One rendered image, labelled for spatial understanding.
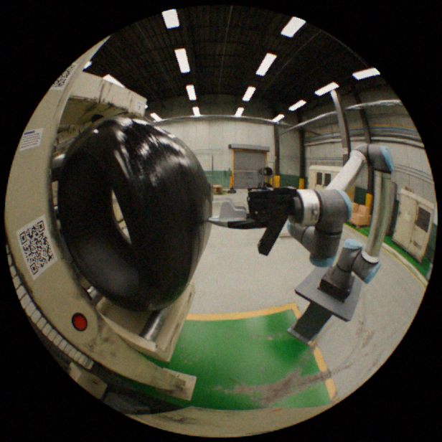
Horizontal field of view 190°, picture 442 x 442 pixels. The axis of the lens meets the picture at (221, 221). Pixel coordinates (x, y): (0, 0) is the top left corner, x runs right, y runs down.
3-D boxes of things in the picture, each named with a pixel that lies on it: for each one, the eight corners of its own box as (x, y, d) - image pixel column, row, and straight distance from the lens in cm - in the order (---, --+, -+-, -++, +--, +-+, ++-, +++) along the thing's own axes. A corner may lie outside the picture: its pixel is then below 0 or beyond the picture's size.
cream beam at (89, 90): (59, 96, 64) (74, 68, 73) (42, 126, 86) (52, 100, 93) (145, 118, 94) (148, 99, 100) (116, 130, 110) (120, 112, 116)
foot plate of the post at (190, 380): (190, 400, 129) (189, 400, 126) (155, 389, 136) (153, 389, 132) (196, 377, 130) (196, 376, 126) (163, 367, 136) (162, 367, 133)
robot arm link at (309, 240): (319, 248, 57) (324, 215, 51) (339, 265, 51) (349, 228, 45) (299, 255, 51) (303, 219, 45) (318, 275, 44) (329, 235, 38)
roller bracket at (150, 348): (166, 362, 45) (153, 351, 36) (83, 312, 70) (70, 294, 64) (170, 354, 46) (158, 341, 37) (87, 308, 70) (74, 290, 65)
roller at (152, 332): (145, 341, 41) (133, 336, 44) (155, 349, 44) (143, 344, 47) (185, 267, 59) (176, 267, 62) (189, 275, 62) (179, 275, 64)
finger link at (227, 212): (205, 201, 35) (245, 197, 34) (209, 224, 36) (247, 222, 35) (202, 203, 32) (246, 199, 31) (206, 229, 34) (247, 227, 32)
